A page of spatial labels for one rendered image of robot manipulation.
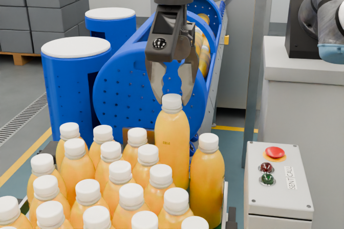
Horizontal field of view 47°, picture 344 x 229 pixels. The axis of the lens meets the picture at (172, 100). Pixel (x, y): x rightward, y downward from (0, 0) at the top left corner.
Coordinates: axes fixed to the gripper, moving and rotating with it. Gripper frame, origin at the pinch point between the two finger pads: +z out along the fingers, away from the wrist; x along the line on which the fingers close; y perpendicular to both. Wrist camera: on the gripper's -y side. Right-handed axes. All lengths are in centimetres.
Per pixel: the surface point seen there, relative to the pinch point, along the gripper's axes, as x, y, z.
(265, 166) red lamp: -18.2, -9.2, 7.4
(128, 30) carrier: 47, 138, 23
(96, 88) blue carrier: 21.6, 16.5, 5.7
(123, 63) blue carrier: 14.3, 16.5, -1.2
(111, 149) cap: 10.3, -7.8, 7.5
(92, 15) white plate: 66, 135, 15
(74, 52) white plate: 50, 70, 15
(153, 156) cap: 2.2, -7.9, 8.1
